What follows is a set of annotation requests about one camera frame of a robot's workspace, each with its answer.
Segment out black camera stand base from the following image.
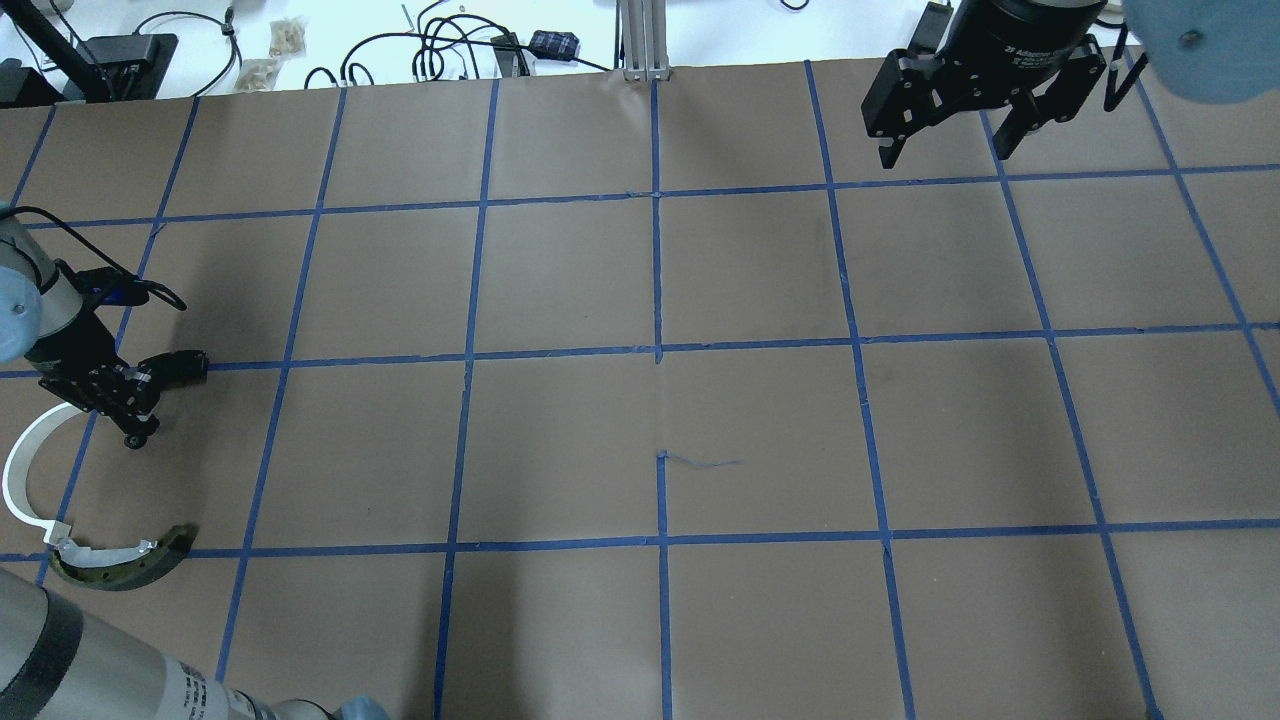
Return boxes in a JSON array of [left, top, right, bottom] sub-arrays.
[[76, 33, 179, 101]]

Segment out black power adapter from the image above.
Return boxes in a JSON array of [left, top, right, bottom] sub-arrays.
[[527, 29, 581, 61]]

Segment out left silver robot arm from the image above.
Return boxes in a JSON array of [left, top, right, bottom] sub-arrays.
[[3, 204, 388, 719]]

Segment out aluminium frame post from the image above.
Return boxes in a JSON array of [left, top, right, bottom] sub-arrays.
[[614, 0, 671, 82]]

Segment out bag of small parts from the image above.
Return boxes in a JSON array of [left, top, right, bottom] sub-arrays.
[[268, 17, 307, 58], [234, 56, 280, 94]]

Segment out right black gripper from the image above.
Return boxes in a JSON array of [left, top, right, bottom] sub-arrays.
[[861, 1, 1126, 169]]

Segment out white curved plastic bracket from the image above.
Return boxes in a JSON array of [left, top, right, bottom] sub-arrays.
[[3, 402, 84, 548]]

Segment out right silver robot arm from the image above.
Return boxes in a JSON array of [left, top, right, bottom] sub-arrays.
[[860, 1, 1279, 169]]

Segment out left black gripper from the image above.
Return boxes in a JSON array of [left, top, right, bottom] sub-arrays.
[[26, 259, 210, 450]]

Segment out olive metal brake shoe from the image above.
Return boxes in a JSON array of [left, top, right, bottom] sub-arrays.
[[50, 524, 198, 592]]

